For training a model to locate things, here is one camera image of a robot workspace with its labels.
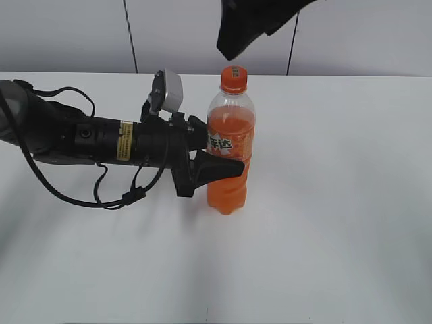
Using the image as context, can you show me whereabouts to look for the orange bottle cap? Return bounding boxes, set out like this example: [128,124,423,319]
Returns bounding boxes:
[221,65,248,95]

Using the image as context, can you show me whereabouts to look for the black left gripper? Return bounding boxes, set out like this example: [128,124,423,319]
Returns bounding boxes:
[134,113,245,198]

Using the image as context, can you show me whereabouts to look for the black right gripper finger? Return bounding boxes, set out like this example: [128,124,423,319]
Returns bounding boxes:
[265,0,315,36]
[217,0,267,61]

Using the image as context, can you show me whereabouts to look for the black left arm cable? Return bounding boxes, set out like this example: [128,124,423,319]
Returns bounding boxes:
[0,79,169,211]

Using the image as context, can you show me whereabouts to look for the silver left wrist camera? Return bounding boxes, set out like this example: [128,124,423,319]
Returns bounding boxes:
[147,68,184,115]

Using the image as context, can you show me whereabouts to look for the orange soda plastic bottle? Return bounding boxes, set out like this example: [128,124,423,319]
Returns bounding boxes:
[207,85,256,215]

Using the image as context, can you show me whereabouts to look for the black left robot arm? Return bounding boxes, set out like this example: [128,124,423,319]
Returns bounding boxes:
[1,75,245,197]

